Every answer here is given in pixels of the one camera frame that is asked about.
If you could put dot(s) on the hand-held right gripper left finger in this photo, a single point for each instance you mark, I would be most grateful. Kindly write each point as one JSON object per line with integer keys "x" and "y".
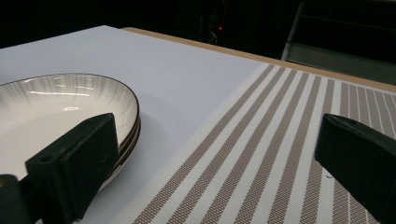
{"x": 77, "y": 161}

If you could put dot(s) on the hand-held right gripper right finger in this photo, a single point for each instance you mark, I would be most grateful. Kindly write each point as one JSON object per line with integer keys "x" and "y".
{"x": 361, "y": 155}

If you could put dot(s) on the white plate with dark rim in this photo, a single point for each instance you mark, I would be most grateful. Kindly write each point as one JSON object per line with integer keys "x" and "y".
{"x": 46, "y": 124}
{"x": 125, "y": 158}
{"x": 132, "y": 135}

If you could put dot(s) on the beige striped woven placemat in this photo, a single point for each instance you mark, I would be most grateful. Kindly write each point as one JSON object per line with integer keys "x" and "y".
{"x": 249, "y": 140}

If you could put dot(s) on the dark device with red light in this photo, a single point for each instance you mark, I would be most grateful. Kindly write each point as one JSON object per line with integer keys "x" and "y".
{"x": 220, "y": 28}

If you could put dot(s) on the white metal desk frame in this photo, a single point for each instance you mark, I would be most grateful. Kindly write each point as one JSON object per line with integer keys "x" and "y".
{"x": 327, "y": 59}

